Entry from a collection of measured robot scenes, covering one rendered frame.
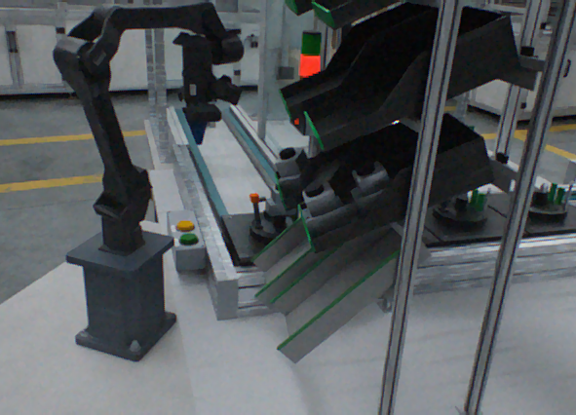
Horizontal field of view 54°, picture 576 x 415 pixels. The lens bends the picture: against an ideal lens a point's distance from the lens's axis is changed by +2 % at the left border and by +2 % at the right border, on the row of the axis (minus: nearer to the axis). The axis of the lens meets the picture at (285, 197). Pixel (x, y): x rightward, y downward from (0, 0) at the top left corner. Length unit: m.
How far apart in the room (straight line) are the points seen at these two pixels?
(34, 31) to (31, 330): 5.29
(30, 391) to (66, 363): 0.08
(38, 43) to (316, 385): 5.65
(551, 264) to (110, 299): 1.06
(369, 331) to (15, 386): 0.69
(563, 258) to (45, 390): 1.21
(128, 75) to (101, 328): 5.53
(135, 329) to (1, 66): 5.47
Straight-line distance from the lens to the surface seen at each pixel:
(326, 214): 0.86
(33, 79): 6.49
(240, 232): 1.36
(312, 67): 1.43
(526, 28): 2.28
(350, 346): 1.20
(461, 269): 1.43
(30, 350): 1.24
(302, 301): 1.03
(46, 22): 6.39
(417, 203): 0.80
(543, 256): 1.55
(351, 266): 0.99
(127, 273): 1.05
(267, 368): 1.13
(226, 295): 1.21
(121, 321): 1.14
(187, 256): 1.32
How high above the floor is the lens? 1.60
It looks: 24 degrees down
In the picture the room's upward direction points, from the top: 3 degrees clockwise
